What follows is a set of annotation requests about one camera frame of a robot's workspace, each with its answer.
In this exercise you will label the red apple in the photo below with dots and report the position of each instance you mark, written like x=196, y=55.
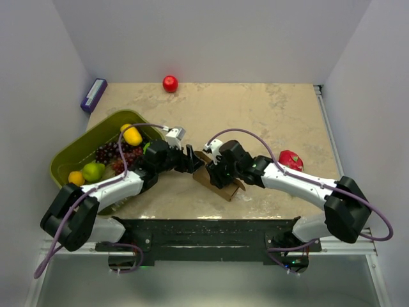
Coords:
x=170, y=84

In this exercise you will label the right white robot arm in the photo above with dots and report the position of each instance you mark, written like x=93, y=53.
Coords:
x=342, y=216

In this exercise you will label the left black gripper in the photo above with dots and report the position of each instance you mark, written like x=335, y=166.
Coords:
x=188, y=162

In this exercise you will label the olive green plastic bin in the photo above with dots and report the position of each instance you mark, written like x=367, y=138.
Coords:
x=82, y=151

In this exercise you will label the green striped toy fruit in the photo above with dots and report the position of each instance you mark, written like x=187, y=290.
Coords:
x=146, y=146

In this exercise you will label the red dragon fruit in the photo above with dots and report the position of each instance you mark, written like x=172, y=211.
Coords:
x=291, y=160

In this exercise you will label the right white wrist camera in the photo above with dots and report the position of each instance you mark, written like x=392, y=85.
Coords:
x=213, y=148

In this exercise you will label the purple grape bunch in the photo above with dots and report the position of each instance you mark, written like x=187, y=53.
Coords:
x=107, y=153

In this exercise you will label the yellow mango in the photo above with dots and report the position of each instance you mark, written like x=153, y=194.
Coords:
x=131, y=135

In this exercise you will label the purple rectangular box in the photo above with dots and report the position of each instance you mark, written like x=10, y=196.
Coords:
x=94, y=95

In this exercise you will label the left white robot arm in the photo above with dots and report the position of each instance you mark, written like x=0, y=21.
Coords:
x=72, y=216

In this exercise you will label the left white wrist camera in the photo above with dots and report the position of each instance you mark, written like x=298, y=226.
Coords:
x=174, y=137

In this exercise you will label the green pear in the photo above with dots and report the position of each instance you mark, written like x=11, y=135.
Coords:
x=93, y=172

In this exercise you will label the red grape bunch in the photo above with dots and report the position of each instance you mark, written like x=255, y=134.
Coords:
x=118, y=166

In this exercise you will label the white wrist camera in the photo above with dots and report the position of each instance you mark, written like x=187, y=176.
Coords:
x=213, y=148
x=174, y=137

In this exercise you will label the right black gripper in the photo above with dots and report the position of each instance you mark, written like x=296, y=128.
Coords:
x=214, y=171

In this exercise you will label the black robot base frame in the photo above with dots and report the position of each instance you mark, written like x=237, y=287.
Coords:
x=269, y=241

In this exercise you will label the brown cardboard box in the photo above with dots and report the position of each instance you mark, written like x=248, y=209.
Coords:
x=222, y=185

